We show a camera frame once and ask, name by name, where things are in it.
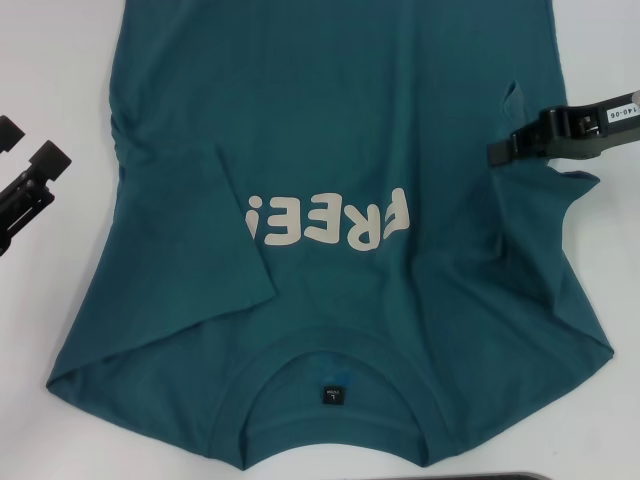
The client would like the teal blue printed t-shirt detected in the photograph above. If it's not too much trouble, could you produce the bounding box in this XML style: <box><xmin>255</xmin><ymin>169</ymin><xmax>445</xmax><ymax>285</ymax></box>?
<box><xmin>47</xmin><ymin>0</ymin><xmax>615</xmax><ymax>444</ymax></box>

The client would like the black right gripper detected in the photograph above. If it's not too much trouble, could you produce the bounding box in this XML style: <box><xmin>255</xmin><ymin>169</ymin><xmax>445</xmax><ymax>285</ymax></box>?
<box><xmin>487</xmin><ymin>91</ymin><xmax>640</xmax><ymax>169</ymax></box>

